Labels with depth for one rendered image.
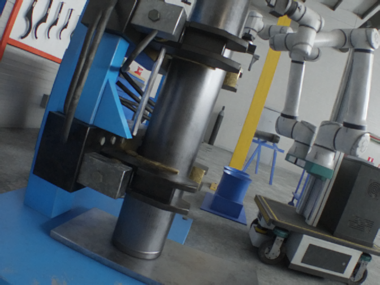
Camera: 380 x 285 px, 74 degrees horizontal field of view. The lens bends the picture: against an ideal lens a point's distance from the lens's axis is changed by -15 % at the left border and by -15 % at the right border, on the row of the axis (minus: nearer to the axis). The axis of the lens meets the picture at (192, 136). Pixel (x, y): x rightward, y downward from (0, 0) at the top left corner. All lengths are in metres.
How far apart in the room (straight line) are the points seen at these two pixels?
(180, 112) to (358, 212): 1.44
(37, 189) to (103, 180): 0.56
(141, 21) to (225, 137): 11.08
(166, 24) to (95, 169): 0.44
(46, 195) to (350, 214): 1.76
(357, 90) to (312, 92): 10.68
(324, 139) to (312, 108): 10.50
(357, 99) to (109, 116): 1.34
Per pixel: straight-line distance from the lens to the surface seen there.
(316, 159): 1.83
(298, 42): 1.32
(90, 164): 0.84
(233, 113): 11.84
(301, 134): 2.30
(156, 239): 1.15
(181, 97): 1.02
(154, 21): 0.82
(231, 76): 1.29
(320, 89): 12.53
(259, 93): 3.66
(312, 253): 1.95
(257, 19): 1.78
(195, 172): 1.28
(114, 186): 0.82
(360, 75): 1.76
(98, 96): 0.86
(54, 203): 1.30
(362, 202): 2.06
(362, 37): 1.78
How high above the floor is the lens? 0.72
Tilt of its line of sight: 3 degrees down
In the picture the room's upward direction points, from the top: 20 degrees clockwise
